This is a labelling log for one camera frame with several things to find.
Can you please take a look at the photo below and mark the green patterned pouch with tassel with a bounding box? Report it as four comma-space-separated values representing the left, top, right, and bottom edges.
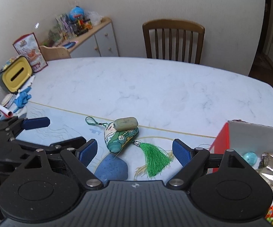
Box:
85, 116, 173, 178

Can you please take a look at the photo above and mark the light blue ball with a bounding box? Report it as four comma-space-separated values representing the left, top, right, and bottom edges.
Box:
242, 152, 257, 166

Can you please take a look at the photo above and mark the red horse toy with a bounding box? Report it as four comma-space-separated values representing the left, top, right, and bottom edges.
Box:
265, 205, 273, 223

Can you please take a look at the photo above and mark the white red tube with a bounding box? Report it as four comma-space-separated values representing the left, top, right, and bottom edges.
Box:
0, 104, 13, 118

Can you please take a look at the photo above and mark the yellow tissue box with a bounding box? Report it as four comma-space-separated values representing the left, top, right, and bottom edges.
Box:
0, 55, 33, 93

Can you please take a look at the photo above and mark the blue patterned table mat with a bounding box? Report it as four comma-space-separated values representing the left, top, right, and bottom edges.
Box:
17, 103, 214, 183

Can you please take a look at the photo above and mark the red cardboard box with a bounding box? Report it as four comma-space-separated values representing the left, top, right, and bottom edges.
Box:
208, 119, 273, 227

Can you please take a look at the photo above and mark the light wooden chair back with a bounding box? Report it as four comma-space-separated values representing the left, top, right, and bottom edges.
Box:
40, 46, 71, 61

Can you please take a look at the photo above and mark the red white snack bag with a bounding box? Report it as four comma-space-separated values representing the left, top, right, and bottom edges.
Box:
12, 33, 48, 73

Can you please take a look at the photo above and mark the white sideboard cabinet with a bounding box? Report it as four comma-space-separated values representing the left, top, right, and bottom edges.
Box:
67, 17, 119, 58

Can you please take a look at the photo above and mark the blue globe toy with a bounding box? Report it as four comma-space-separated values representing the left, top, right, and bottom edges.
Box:
68, 6, 85, 23

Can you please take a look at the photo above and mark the brown wooden chair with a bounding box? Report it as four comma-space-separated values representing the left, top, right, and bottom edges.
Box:
142, 19, 205, 64

